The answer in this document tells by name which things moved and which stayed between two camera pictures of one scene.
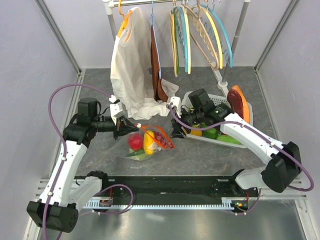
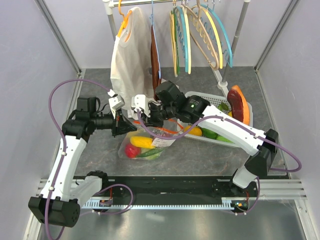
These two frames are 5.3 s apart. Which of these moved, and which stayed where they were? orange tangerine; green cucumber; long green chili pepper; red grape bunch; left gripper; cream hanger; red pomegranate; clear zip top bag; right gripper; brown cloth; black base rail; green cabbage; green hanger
Moved: clear zip top bag; red pomegranate; long green chili pepper; green cabbage; red grape bunch; right gripper
Stayed: green cucumber; cream hanger; green hanger; left gripper; brown cloth; orange tangerine; black base rail
